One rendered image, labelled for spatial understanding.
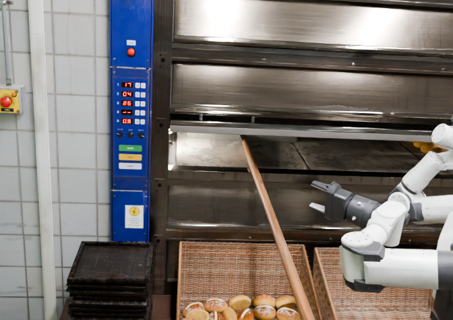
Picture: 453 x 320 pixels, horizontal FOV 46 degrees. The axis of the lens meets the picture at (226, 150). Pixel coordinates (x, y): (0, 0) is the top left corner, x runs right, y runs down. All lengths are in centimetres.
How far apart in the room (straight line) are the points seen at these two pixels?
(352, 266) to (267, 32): 103
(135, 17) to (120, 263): 92
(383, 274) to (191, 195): 113
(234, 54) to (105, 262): 93
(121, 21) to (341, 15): 84
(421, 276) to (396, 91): 111
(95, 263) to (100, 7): 95
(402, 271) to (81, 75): 137
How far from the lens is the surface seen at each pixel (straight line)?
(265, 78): 213
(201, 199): 226
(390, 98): 226
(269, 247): 236
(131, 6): 203
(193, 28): 204
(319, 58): 214
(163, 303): 242
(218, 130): 198
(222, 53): 208
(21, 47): 215
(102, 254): 214
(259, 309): 232
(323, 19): 213
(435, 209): 179
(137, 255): 213
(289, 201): 231
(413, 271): 132
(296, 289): 143
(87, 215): 230
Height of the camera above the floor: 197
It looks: 19 degrees down
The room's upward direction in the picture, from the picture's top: 4 degrees clockwise
